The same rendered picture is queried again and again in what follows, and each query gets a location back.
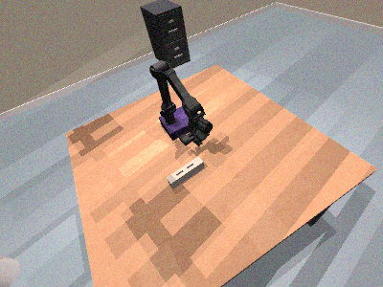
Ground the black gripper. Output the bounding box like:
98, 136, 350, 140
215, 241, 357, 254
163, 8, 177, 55
179, 123, 197, 145

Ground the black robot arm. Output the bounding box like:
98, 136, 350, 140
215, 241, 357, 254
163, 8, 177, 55
149, 60, 213, 142

